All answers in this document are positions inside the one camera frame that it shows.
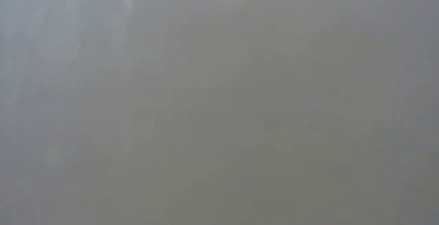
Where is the white plastic bin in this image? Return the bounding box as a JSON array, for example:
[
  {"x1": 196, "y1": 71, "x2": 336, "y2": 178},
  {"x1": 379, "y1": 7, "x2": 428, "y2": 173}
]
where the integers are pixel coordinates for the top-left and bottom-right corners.
[{"x1": 0, "y1": 0, "x2": 439, "y2": 225}]

